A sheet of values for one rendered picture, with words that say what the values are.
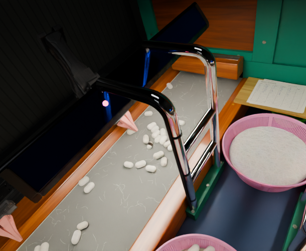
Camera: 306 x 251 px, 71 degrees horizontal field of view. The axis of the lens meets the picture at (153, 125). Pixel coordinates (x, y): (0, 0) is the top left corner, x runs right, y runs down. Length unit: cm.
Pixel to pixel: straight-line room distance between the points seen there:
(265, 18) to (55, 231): 92
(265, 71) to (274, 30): 16
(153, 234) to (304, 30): 73
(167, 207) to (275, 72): 61
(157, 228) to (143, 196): 12
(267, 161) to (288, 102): 22
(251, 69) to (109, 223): 74
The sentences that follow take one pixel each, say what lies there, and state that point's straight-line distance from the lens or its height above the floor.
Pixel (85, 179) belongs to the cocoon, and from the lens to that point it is 77.
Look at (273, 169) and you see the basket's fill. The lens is 71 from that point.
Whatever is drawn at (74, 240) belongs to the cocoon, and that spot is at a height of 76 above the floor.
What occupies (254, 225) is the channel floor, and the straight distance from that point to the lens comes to 69.
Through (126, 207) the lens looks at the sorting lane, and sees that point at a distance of 68.
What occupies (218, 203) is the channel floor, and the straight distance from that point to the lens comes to 71.
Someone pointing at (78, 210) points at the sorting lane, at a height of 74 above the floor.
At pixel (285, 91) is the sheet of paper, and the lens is 88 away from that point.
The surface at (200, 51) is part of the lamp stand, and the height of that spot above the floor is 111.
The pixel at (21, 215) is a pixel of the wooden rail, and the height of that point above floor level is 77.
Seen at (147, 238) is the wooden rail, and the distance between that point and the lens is 61.
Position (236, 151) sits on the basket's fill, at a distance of 74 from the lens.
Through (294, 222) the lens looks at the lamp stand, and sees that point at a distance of 67.
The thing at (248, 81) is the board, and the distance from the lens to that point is 92.
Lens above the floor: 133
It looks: 44 degrees down
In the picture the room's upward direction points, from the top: 20 degrees counter-clockwise
